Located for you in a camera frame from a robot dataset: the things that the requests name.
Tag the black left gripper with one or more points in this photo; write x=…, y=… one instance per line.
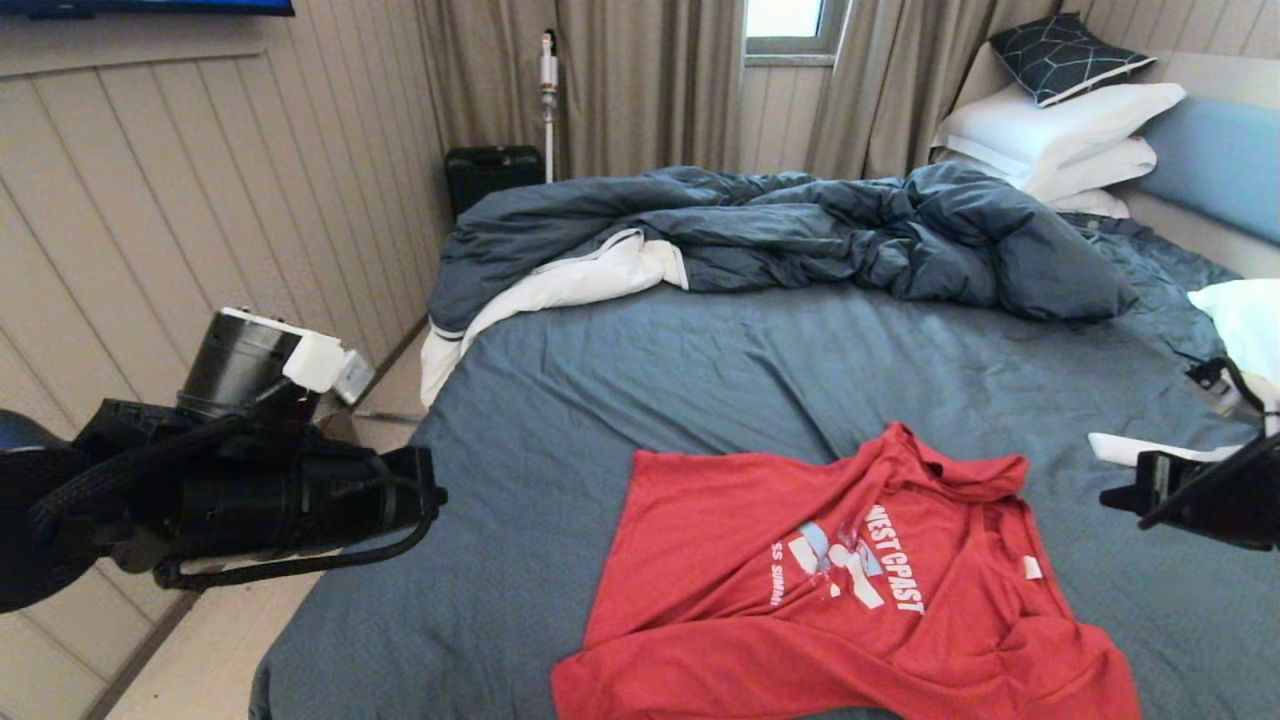
x=350, y=500

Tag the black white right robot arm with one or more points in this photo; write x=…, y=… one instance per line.
x=1262, y=500

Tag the red printed t-shirt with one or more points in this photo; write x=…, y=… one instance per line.
x=800, y=600

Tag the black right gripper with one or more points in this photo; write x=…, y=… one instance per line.
x=1190, y=495

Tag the blue headboard cushion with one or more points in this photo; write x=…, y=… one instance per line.
x=1220, y=158

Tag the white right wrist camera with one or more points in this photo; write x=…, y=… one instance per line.
x=1255, y=400

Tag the dark blue crumpled duvet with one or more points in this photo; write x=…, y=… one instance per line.
x=800, y=230

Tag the dark geometric patterned cushion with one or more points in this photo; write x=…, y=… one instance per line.
x=1063, y=58

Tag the black suitcase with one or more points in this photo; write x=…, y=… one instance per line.
x=490, y=173

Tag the bed with blue sheet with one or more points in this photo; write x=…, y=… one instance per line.
x=700, y=380

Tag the wall-mounted television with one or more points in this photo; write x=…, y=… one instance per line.
x=150, y=6

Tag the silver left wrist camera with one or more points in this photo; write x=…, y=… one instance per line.
x=355, y=375

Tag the white blanket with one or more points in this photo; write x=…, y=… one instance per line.
x=600, y=275

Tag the large white pillow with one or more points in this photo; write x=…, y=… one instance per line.
x=1043, y=128

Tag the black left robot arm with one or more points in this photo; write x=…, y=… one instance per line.
x=100, y=500

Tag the white flat remote control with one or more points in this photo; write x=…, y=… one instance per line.
x=1120, y=448

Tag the white stick vacuum cleaner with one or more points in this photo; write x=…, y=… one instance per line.
x=549, y=88

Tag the window with grey frame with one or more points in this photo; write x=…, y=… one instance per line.
x=790, y=20

